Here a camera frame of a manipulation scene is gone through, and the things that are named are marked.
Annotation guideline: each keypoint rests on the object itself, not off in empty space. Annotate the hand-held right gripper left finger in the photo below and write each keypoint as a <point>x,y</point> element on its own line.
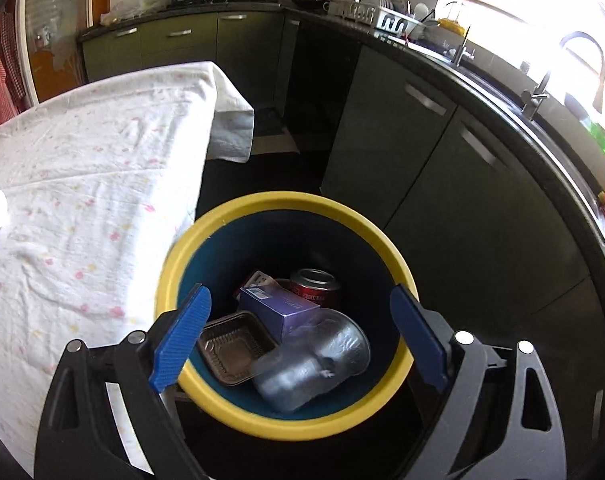
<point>180,337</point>

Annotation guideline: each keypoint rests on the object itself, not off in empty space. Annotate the small steel faucet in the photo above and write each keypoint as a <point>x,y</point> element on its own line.
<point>461,45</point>

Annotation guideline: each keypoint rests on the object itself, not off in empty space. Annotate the tall curved steel faucet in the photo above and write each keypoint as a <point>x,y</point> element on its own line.
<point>537,95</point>

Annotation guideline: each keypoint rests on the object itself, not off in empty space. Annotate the brown and white carton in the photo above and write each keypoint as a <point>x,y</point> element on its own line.
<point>260,278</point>

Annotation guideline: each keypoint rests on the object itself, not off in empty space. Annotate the dark checkered apron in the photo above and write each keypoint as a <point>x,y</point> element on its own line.
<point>13,60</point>

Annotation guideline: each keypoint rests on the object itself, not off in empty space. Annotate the clear plastic bag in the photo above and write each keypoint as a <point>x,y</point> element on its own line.
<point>127,12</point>

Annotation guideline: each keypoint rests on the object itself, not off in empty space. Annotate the white dotted tablecloth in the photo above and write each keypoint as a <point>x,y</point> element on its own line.
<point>92,185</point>

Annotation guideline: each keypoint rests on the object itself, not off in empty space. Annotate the brown plastic tray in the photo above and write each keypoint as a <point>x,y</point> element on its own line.
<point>237,347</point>

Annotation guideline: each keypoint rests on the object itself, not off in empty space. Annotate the white dish rack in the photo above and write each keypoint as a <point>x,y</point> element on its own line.
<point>377,17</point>

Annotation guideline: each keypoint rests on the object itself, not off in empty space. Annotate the yellow-rimmed blue trash bin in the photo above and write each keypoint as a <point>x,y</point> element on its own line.
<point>287,210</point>

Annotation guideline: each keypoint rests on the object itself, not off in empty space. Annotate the black gas stove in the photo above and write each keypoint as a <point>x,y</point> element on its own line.
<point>217,1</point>

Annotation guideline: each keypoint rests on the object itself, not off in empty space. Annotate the green base cabinets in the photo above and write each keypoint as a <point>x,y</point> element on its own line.
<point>422,160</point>

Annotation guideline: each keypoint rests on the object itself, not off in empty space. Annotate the yellow sponge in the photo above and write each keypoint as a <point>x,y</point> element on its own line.
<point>451,24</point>

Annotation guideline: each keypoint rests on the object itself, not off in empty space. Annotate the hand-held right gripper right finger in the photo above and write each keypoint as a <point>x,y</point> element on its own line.
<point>417,337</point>

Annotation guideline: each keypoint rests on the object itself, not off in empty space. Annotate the clear plastic cup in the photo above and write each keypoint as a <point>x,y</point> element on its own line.
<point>340,340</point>

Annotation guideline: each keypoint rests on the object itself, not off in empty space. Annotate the clear plastic bottle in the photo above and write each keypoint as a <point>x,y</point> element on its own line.
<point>290,380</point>

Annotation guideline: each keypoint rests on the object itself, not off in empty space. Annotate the red soda can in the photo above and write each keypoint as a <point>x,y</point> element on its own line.
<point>315,285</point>

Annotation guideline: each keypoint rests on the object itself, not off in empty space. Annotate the purple cardboard box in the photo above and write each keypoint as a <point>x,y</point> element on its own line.
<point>282,312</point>

